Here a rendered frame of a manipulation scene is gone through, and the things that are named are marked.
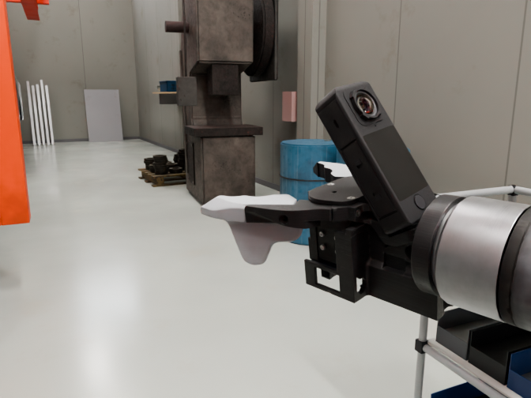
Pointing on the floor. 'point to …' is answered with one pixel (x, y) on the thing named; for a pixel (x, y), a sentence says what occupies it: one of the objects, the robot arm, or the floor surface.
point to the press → (222, 89)
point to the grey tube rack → (478, 343)
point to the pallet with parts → (164, 169)
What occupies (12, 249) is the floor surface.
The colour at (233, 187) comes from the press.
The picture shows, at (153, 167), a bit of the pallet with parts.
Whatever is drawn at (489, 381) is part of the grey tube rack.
